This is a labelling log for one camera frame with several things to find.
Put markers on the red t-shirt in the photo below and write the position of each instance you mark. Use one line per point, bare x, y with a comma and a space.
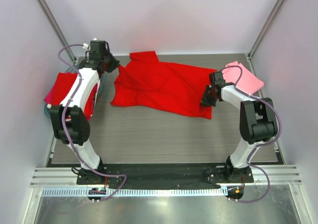
63, 85
166, 86

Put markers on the stack of folded clothes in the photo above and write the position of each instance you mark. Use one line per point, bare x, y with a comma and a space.
48, 98

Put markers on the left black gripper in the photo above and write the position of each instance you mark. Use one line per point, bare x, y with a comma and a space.
115, 62

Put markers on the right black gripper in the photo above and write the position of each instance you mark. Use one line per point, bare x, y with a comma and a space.
209, 95

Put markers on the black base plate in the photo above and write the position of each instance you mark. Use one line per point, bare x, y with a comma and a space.
173, 175

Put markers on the folded pink t-shirt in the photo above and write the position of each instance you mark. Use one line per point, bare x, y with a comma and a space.
248, 82

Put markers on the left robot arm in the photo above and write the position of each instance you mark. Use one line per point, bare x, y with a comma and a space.
69, 122

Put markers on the teal plastic basket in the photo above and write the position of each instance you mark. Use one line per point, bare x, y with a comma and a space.
99, 91

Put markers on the folded red t-shirt on stack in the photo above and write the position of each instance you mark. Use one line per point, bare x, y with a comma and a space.
63, 85

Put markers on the slotted cable duct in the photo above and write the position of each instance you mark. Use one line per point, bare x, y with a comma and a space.
101, 192

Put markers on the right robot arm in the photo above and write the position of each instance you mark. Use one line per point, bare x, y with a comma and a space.
257, 124

